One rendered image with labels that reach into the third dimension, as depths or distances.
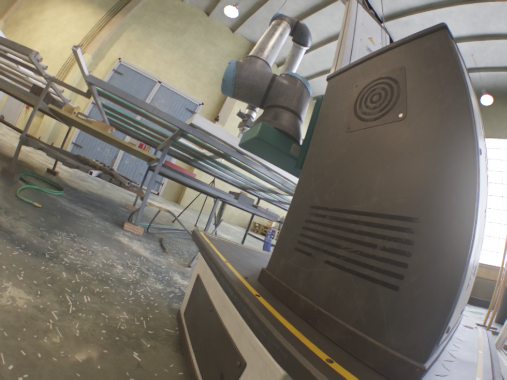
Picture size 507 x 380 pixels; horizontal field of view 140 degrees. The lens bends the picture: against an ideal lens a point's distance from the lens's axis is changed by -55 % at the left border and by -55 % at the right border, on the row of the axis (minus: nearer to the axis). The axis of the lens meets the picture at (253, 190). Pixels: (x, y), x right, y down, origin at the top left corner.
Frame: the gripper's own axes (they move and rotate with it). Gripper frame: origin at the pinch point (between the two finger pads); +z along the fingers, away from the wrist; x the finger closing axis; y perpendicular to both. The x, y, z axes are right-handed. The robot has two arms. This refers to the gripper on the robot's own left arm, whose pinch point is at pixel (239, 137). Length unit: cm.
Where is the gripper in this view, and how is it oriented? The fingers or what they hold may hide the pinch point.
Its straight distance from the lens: 151.5
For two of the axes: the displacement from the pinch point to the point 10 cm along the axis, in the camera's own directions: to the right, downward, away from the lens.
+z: -3.5, 9.2, -1.4
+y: 7.6, 3.7, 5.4
